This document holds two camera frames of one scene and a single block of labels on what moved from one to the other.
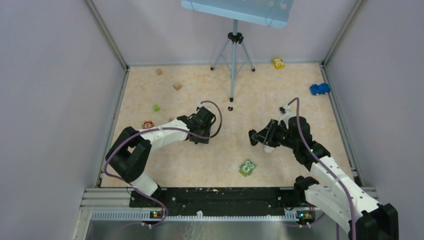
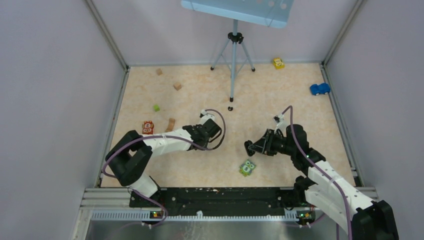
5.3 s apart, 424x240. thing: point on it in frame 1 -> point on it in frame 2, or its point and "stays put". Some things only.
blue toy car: (321, 89) stays put
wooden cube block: (177, 86) stays put
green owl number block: (246, 168) stays put
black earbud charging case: (251, 133) -> (250, 152)
